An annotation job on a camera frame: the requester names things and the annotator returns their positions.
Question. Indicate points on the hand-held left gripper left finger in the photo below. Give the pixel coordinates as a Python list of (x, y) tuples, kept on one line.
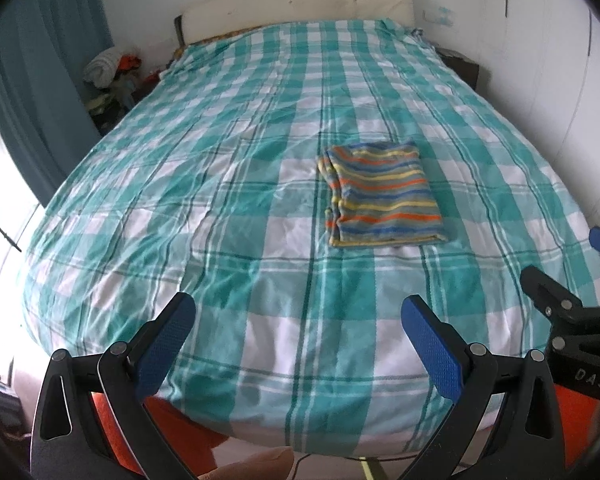
[(162, 345)]

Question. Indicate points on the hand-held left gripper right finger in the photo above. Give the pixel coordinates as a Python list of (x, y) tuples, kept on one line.
[(435, 350)]

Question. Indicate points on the striped knit sweater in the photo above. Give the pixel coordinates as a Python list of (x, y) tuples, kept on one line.
[(380, 195)]

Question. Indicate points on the person's left hand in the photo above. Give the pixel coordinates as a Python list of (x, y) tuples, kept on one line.
[(250, 466)]

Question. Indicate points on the teal checked blanket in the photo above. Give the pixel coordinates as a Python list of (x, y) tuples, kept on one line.
[(220, 200)]

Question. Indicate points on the bright window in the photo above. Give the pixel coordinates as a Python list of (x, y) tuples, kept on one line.
[(0, 220)]

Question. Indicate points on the dark nightstand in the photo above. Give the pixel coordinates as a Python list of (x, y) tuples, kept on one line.
[(462, 67)]

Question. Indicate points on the orange cloth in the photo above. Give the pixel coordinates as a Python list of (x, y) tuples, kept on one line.
[(130, 62)]

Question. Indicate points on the white striped rolled cloth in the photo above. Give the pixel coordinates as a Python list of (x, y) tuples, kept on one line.
[(104, 66)]

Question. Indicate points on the teal curtain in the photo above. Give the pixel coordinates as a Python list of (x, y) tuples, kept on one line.
[(35, 70)]

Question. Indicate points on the cream headboard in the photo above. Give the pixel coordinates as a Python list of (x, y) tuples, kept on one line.
[(300, 10)]

